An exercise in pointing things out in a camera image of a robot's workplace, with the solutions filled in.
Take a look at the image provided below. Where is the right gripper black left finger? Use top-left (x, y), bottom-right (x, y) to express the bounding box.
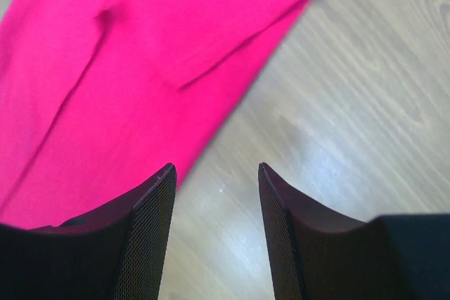
top-left (1, 164), bottom-right (176, 299)

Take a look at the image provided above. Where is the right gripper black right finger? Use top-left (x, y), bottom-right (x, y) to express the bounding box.
top-left (258, 163), bottom-right (449, 299)

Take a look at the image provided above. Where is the pink t shirt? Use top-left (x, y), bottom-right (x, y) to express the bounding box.
top-left (1, 0), bottom-right (311, 228)

